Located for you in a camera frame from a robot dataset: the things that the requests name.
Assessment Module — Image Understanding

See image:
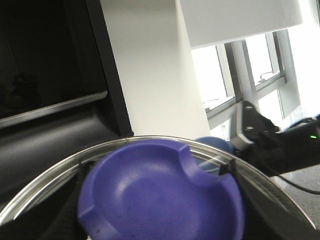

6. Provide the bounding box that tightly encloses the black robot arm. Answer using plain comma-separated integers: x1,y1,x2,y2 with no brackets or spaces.
0,101,320,240

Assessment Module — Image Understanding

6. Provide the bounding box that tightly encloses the grey window frame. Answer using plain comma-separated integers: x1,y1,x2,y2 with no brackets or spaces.
206,29,301,150

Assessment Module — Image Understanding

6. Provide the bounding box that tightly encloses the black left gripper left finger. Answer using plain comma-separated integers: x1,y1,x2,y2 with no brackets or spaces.
0,162,94,240

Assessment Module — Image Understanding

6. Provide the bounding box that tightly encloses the light blue ribbed cup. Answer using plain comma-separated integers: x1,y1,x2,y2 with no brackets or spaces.
195,136,235,154

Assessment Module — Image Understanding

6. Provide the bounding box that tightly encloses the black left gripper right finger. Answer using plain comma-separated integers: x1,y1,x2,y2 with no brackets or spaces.
219,158,320,240

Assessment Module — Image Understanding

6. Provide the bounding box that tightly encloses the black cable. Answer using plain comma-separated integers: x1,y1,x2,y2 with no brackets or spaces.
276,173,320,195

